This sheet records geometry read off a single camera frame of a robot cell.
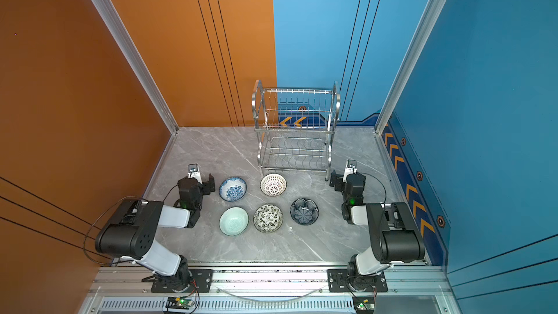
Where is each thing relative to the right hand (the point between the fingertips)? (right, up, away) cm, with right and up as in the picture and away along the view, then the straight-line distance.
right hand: (346, 171), depth 94 cm
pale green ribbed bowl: (-47, -19, -9) cm, 52 cm away
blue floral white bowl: (-50, -8, 0) cm, 51 cm away
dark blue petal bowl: (-19, -16, -6) cm, 25 cm away
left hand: (-64, -1, 0) cm, 64 cm away
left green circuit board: (-61, -40, -24) cm, 77 cm away
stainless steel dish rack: (-21, +22, +32) cm, 44 cm away
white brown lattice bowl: (-32, -6, +2) cm, 33 cm away
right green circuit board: (-1, -41, -24) cm, 47 cm away
